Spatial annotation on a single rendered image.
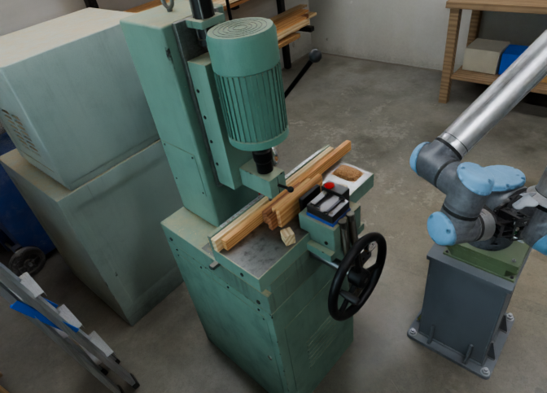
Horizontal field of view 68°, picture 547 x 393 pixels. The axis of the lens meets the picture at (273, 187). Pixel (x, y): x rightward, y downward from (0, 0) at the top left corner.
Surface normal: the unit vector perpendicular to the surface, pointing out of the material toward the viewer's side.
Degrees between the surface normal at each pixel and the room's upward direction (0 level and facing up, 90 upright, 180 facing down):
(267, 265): 0
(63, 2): 90
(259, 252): 0
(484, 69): 90
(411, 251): 0
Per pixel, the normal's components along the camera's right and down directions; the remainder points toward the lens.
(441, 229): -0.93, 0.14
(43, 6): 0.76, 0.32
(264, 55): 0.58, 0.43
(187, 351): -0.13, -0.78
